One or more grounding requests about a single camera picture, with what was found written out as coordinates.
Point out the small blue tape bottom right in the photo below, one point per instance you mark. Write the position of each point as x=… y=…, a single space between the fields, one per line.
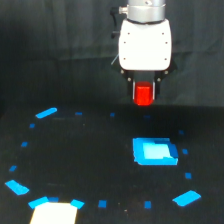
x=147 y=205

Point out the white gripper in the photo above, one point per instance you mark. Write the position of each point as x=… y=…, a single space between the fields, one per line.
x=144 y=48

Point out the white paper sheet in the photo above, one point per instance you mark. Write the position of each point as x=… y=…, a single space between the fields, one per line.
x=54 y=213

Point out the blue square tape patch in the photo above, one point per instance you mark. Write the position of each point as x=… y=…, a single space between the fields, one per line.
x=155 y=152

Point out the black backdrop curtain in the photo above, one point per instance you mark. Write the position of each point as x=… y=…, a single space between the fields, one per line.
x=59 y=52

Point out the long blue tape bottom right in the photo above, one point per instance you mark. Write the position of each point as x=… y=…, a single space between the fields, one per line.
x=186 y=198

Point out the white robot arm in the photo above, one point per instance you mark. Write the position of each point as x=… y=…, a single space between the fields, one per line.
x=141 y=12

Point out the red cylindrical block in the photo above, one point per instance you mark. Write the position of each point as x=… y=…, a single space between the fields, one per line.
x=143 y=93

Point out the blue tape beside paper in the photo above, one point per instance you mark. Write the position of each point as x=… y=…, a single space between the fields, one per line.
x=76 y=203

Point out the long blue tape bottom left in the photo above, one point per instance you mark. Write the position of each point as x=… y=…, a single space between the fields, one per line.
x=37 y=202

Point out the small blue tape bottom centre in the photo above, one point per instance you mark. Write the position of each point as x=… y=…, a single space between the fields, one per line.
x=102 y=204

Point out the long blue tape top left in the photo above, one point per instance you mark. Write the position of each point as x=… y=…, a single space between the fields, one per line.
x=46 y=113

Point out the long blue tape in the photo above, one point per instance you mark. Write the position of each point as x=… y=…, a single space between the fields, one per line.
x=17 y=188
x=37 y=202
x=46 y=113
x=186 y=198

